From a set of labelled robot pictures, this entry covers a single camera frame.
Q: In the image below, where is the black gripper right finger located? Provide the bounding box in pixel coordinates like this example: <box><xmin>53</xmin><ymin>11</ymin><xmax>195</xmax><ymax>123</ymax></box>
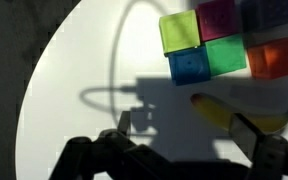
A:
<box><xmin>229</xmin><ymin>113</ymin><xmax>288</xmax><ymax>180</ymax></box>

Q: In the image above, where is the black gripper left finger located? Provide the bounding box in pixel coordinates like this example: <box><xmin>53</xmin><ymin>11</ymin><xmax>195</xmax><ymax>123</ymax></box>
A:
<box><xmin>48</xmin><ymin>111</ymin><xmax>248</xmax><ymax>180</ymax></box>

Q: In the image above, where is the blue block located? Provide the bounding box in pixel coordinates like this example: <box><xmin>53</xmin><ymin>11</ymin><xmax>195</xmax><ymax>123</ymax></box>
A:
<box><xmin>168</xmin><ymin>47</ymin><xmax>211</xmax><ymax>86</ymax></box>

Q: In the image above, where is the light green block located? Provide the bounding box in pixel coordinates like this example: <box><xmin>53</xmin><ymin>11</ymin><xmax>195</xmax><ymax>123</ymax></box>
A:
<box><xmin>159</xmin><ymin>10</ymin><xmax>201</xmax><ymax>55</ymax></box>

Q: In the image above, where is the orange block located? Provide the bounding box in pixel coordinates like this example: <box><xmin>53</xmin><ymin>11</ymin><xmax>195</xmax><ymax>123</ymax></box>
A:
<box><xmin>247</xmin><ymin>37</ymin><xmax>288</xmax><ymax>80</ymax></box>

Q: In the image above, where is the gray block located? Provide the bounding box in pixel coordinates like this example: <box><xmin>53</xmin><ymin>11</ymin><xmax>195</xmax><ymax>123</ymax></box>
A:
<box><xmin>240</xmin><ymin>0</ymin><xmax>288</xmax><ymax>32</ymax></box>

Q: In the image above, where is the magenta block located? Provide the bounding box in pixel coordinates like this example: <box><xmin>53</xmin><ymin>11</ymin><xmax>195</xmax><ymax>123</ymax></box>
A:
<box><xmin>196</xmin><ymin>0</ymin><xmax>239</xmax><ymax>41</ymax></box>

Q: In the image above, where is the yellow banana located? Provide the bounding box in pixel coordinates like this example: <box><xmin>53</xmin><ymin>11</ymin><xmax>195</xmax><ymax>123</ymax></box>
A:
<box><xmin>190</xmin><ymin>93</ymin><xmax>288</xmax><ymax>133</ymax></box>

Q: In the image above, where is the white round table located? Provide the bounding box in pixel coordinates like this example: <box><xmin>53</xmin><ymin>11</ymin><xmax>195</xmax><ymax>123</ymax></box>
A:
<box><xmin>16</xmin><ymin>0</ymin><xmax>288</xmax><ymax>180</ymax></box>

